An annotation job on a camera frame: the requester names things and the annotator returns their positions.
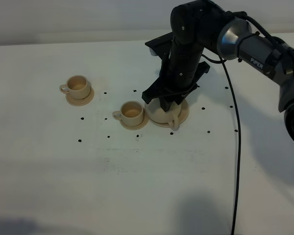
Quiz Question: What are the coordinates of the beige teacup near teapot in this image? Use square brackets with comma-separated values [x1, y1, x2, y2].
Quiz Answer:
[112, 101, 144, 127]

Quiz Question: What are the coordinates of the beige saucer near teapot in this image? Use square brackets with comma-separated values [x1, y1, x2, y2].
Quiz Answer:
[120, 112, 149, 130]

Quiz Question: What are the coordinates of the beige ceramic teapot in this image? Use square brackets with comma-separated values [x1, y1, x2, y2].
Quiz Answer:
[145, 98, 181, 130]

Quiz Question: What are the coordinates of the beige teacup far left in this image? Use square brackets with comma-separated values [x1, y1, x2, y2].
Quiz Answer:
[59, 75, 91, 100]

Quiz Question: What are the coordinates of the beige saucer far left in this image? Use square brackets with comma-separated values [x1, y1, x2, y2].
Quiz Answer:
[66, 88, 94, 106]

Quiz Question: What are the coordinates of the black right camera cable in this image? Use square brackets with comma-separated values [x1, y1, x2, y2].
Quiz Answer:
[201, 12, 294, 235]

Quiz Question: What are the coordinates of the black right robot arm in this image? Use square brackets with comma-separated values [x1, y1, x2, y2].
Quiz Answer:
[142, 0, 294, 141]

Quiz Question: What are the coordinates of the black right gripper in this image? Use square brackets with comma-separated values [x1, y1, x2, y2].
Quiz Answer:
[142, 41, 210, 112]

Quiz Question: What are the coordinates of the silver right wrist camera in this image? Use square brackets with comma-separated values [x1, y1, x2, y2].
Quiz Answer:
[145, 33, 173, 59]

